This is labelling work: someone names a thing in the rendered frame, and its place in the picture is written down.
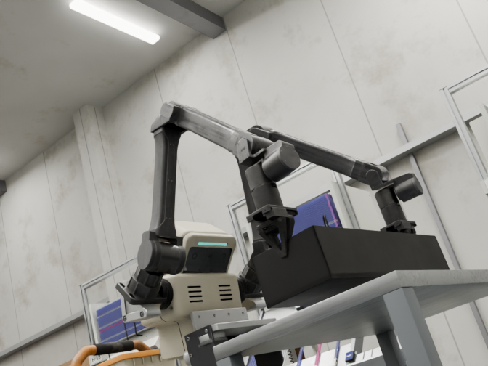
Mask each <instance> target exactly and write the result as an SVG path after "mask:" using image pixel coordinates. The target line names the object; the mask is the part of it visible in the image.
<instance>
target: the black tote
mask: <svg viewBox="0 0 488 366"><path fill-rule="evenodd" d="M287 244H288V255H287V256H286V257H284V258H281V257H280V256H279V254H278V253H277V252H276V251H275V250H274V248H270V249H269V250H267V251H265V252H263V253H261V254H259V255H257V256H255V257H254V258H252V262H253V265H254V268H255V271H256V275H257V277H258V280H259V285H260V287H261V291H262V294H263V297H264V300H265V303H266V306H267V308H268V309H273V308H283V307H292V306H309V305H314V304H317V303H319V302H321V301H324V300H326V299H328V298H331V297H333V296H336V295H338V294H340V293H343V292H345V291H347V290H350V289H352V288H355V287H357V286H359V285H362V284H364V283H366V282H369V281H371V280H374V279H376V278H378V277H381V276H383V275H386V274H388V273H390V272H393V271H395V270H450V268H449V266H448V264H447V261H446V259H445V257H444V254H443V253H442V250H441V248H440V246H439V243H438V241H437V239H436V236H434V235H418V234H409V233H400V232H384V231H375V230H366V229H349V228H341V227H325V226H316V225H312V226H310V227H309V228H307V229H305V230H303V231H301V232H299V233H298V234H296V235H294V236H292V237H290V238H288V239H287Z"/></svg>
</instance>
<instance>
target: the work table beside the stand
mask: <svg viewBox="0 0 488 366"><path fill-rule="evenodd" d="M486 296H488V269H458V270H395V271H393V272H390V273H388V274H385V275H383V276H381V277H378V278H376V279H374V280H371V281H369V282H366V283H364V284H362V285H359V286H357V287H355V288H352V289H350V290H347V291H345V292H343V293H340V294H338V295H336V296H333V297H331V298H328V299H326V300H324V301H321V302H319V303H317V304H314V305H312V306H309V307H307V308H305V309H302V310H300V311H298V312H295V313H293V314H290V315H288V316H286V317H283V318H281V319H278V320H276V321H274V322H271V323H269V324H267V325H264V326H262V327H259V328H257V329H255V330H252V331H250V332H248V333H245V334H242V335H240V336H238V337H236V338H233V339H231V340H228V341H226V342H224V343H221V344H219V345H217V346H214V347H213V352H214V356H215V359H216V361H217V362H216V363H217V366H245V363H244V361H243V357H247V356H252V355H257V354H265V353H270V352H274V351H282V350H287V349H295V348H300V347H305V346H313V345H317V344H322V343H330V342H335V341H343V340H348V339H353V338H361V337H365V336H373V335H376V338H377V340H378V344H379V346H380V349H381V352H382V355H383V358H384V361H385V363H386V366H406V363H405V361H404V357H405V359H406V361H407V365H408V366H443V365H442V362H441V360H440V358H439V354H438V352H437V350H436V347H435V344H434V341H433V338H432V337H431V334H430V331H429V329H428V326H427V323H426V320H425V318H427V317H431V316H434V315H436V314H439V313H442V312H445V311H447V310H450V309H454V308H455V307H458V306H462V305H464V304H467V303H470V302H472V301H475V300H478V299H480V298H484V297H486ZM393 330H395V331H396V334H397V337H398V339H399V343H400V345H401V347H402V351H403V353H404V357H403V355H402V352H401V349H400V347H399V344H398V341H397V337H396V336H395V333H394V331H393Z"/></svg>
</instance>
